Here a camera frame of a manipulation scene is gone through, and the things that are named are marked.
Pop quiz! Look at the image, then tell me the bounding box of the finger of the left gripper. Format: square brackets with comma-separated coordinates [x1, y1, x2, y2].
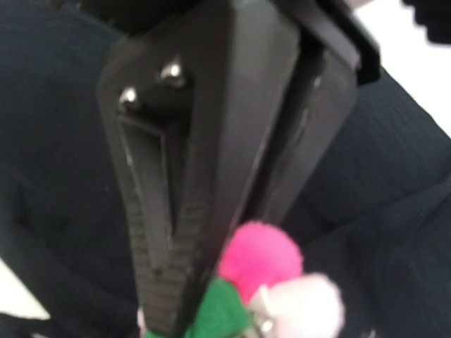
[98, 1, 300, 334]

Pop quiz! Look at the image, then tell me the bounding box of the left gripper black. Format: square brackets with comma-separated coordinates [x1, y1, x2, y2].
[94, 0, 383, 226]

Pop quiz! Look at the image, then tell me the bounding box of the black t-shirt blue logo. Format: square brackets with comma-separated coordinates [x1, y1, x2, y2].
[1, 1, 450, 337]

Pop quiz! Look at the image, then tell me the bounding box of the flower brooch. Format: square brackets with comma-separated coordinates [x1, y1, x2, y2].
[137, 221, 345, 337]

